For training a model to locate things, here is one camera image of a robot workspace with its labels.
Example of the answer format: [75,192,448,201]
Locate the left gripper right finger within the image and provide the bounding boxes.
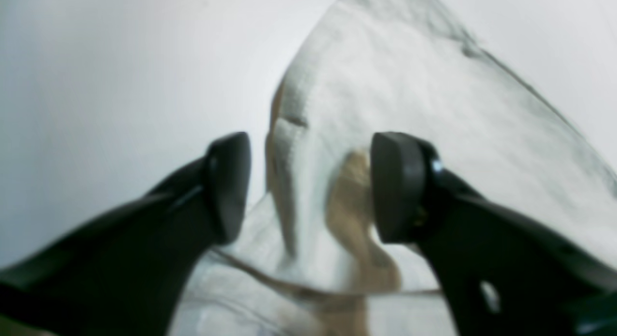
[370,132,617,336]

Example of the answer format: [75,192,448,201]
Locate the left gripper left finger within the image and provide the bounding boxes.
[0,132,251,336]

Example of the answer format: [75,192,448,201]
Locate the beige t-shirt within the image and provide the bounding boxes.
[169,0,616,336]

